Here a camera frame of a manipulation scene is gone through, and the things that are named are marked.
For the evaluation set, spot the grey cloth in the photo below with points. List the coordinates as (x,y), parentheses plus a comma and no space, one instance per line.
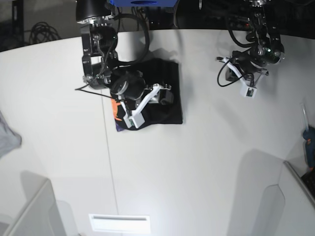
(9,140)

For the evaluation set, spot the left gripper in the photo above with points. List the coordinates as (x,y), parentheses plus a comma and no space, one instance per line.
(243,65)

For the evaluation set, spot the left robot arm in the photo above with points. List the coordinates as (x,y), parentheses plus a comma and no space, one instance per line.
(263,47)

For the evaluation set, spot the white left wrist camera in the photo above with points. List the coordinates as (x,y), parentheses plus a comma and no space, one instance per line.
(247,91)

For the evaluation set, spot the black keyboard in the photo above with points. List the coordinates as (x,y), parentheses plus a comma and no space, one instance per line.
(309,181)

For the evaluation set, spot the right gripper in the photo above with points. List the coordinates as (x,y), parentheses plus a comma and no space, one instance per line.
(133,94)

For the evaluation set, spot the black T-shirt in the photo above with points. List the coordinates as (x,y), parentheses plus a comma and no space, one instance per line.
(165,72)

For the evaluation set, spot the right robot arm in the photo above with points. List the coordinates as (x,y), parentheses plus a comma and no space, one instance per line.
(100,40)

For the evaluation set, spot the blue glue gun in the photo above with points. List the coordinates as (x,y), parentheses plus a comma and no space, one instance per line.
(309,137)

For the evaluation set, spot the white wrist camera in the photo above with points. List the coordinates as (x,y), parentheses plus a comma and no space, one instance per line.
(247,91)
(136,120)

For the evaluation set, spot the blue box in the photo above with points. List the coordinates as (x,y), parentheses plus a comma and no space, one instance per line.
(145,3)

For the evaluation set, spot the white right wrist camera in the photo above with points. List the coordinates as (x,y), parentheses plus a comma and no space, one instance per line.
(136,120)

